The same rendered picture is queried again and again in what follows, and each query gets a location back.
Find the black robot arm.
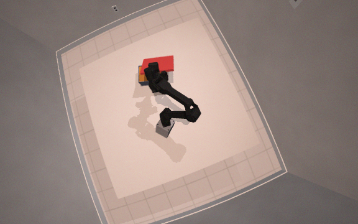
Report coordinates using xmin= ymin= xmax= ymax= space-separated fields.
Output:
xmin=144 ymin=67 xmax=201 ymax=127

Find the red rectangular panel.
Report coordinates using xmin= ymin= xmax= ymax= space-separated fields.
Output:
xmin=140 ymin=55 xmax=174 ymax=75

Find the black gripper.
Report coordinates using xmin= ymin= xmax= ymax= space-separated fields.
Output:
xmin=148 ymin=62 xmax=160 ymax=76

